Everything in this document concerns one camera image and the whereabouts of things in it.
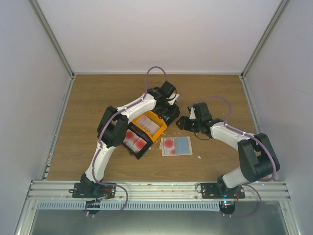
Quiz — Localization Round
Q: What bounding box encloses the black bin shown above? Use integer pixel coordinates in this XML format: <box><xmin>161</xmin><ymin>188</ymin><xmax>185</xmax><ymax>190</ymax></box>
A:
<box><xmin>122</xmin><ymin>123</ymin><xmax>153</xmax><ymax>160</ymax></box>
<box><xmin>161</xmin><ymin>103</ymin><xmax>180</xmax><ymax>126</ymax></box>

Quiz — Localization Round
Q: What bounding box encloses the orange bin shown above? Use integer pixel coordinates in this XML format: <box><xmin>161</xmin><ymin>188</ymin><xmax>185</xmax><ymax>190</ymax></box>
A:
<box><xmin>132</xmin><ymin>111</ymin><xmax>168</xmax><ymax>142</ymax></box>

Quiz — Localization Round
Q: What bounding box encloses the white pink cards stack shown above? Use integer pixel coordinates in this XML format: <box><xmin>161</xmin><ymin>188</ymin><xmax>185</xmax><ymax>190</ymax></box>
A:
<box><xmin>135</xmin><ymin>115</ymin><xmax>160</xmax><ymax>136</ymax></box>

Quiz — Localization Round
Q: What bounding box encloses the red white circle card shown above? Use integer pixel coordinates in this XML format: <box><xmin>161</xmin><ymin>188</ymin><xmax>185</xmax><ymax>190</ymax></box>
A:
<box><xmin>162</xmin><ymin>138</ymin><xmax>176</xmax><ymax>156</ymax></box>

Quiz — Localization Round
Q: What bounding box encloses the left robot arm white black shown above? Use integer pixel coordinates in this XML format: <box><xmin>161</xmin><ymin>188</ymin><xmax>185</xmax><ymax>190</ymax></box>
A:
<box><xmin>80</xmin><ymin>81</ymin><xmax>180</xmax><ymax>198</ymax></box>

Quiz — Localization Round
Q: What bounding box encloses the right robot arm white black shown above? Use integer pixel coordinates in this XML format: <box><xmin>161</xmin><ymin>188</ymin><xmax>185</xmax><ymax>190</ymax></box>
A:
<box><xmin>176</xmin><ymin>102</ymin><xmax>280</xmax><ymax>198</ymax></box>

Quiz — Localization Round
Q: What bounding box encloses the red white cards stack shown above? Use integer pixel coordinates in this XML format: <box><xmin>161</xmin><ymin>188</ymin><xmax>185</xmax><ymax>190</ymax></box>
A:
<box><xmin>123</xmin><ymin>130</ymin><xmax>147</xmax><ymax>154</ymax></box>

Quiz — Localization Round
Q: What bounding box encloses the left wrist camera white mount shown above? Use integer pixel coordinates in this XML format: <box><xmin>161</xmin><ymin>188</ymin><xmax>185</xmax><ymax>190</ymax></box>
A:
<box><xmin>167</xmin><ymin>93</ymin><xmax>180</xmax><ymax>105</ymax></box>

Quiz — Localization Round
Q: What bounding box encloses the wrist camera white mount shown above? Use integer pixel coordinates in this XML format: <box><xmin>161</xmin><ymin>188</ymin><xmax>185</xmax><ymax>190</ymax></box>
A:
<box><xmin>188</xmin><ymin>106</ymin><xmax>196</xmax><ymax>120</ymax></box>
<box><xmin>167</xmin><ymin>93</ymin><xmax>180</xmax><ymax>105</ymax></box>

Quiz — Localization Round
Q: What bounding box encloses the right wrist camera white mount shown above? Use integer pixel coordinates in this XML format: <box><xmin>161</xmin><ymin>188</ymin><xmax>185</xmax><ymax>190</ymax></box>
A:
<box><xmin>188</xmin><ymin>106</ymin><xmax>196</xmax><ymax>120</ymax></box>

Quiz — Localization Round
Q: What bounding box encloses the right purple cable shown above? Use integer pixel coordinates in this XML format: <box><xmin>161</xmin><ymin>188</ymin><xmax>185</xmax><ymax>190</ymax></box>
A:
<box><xmin>192</xmin><ymin>95</ymin><xmax>279</xmax><ymax>182</ymax></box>

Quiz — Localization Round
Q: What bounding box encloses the purple cable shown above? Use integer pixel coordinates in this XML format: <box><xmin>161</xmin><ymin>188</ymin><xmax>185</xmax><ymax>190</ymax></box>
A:
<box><xmin>90</xmin><ymin>66</ymin><xmax>168</xmax><ymax>187</ymax></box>
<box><xmin>192</xmin><ymin>95</ymin><xmax>279</xmax><ymax>182</ymax></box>

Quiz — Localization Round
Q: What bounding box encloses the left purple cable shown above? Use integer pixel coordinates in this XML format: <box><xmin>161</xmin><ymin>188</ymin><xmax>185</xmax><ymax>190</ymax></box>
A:
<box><xmin>90</xmin><ymin>66</ymin><xmax>168</xmax><ymax>187</ymax></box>

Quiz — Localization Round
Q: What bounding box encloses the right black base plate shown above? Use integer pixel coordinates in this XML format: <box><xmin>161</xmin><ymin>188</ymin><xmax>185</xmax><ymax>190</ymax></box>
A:
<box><xmin>200</xmin><ymin>182</ymin><xmax>246</xmax><ymax>199</ymax></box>

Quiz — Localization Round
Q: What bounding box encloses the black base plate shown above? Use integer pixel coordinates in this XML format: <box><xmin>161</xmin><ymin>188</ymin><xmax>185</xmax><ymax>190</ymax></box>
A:
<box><xmin>200</xmin><ymin>182</ymin><xmax>246</xmax><ymax>199</ymax></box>
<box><xmin>68</xmin><ymin>183</ymin><xmax>116</xmax><ymax>199</ymax></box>

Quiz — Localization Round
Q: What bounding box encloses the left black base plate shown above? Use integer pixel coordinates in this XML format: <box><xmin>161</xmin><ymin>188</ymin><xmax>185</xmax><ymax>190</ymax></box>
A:
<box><xmin>68</xmin><ymin>183</ymin><xmax>116</xmax><ymax>199</ymax></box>

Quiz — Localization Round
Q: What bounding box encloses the aluminium rail frame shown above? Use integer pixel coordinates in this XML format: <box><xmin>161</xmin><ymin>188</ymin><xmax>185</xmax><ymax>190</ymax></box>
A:
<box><xmin>26</xmin><ymin>180</ymin><xmax>291</xmax><ymax>201</ymax></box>

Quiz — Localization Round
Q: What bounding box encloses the right aluminium corner post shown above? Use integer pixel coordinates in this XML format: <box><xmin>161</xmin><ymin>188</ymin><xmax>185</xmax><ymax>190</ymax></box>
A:
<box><xmin>240</xmin><ymin>0</ymin><xmax>290</xmax><ymax>80</ymax></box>

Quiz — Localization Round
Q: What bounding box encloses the aluminium corner post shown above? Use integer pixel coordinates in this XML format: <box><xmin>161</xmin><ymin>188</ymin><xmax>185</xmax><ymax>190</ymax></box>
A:
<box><xmin>240</xmin><ymin>0</ymin><xmax>290</xmax><ymax>80</ymax></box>
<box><xmin>28</xmin><ymin>0</ymin><xmax>75</xmax><ymax>79</ymax></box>

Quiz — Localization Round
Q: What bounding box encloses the grey slotted cable duct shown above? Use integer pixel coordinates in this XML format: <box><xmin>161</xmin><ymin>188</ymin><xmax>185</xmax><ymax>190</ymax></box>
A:
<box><xmin>37</xmin><ymin>200</ymin><xmax>220</xmax><ymax>212</ymax></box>

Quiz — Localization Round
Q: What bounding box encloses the left aluminium corner post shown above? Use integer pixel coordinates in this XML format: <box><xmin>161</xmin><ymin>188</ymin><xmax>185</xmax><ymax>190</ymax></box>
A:
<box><xmin>28</xmin><ymin>0</ymin><xmax>75</xmax><ymax>79</ymax></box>

